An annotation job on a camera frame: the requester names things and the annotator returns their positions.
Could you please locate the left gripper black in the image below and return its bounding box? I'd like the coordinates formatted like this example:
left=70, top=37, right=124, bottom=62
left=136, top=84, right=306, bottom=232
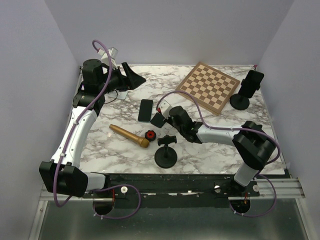
left=98, top=61, right=146, bottom=94

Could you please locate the black phone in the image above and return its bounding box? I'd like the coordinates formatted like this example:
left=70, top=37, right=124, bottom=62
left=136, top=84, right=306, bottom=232
left=238, top=70, right=265, bottom=98
left=150, top=112, right=166, bottom=128

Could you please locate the teal smartphone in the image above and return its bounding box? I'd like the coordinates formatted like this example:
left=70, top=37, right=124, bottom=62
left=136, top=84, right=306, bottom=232
left=137, top=99, right=154, bottom=123

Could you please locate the black round-base phone stand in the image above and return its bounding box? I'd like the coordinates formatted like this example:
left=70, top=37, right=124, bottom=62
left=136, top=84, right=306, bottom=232
left=154, top=135, right=178, bottom=169

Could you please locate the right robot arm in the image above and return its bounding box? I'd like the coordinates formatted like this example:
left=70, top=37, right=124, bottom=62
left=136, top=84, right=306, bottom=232
left=158, top=105, right=277, bottom=196

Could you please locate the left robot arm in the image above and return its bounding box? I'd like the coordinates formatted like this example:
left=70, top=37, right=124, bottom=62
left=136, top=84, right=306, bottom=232
left=39, top=59, right=146, bottom=198

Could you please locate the silver phone stand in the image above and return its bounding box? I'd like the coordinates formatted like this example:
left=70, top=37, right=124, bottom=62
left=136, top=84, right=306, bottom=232
left=106, top=90, right=128, bottom=100

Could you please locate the black back round-base stand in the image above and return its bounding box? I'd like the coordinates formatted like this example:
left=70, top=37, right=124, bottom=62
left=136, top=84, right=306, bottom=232
left=229, top=87, right=252, bottom=111

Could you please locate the black red knob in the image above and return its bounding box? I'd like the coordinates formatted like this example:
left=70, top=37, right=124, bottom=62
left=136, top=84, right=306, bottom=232
left=144, top=130, right=157, bottom=142

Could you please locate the wooden chessboard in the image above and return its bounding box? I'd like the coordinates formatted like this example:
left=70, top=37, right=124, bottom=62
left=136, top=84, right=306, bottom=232
left=176, top=62, right=241, bottom=115

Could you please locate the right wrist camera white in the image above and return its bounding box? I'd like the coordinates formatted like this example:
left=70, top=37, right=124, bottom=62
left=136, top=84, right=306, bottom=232
left=157, top=100, right=173, bottom=119

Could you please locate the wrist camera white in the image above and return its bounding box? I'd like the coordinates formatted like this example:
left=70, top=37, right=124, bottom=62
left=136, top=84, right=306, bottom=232
left=97, top=47, right=118, bottom=70
left=157, top=100, right=173, bottom=119

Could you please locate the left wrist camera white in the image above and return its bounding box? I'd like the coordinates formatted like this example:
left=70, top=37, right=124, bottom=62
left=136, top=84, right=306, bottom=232
left=97, top=47, right=118, bottom=70

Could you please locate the black front table rail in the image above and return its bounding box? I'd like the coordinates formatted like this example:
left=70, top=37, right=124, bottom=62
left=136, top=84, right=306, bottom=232
left=84, top=173, right=260, bottom=209

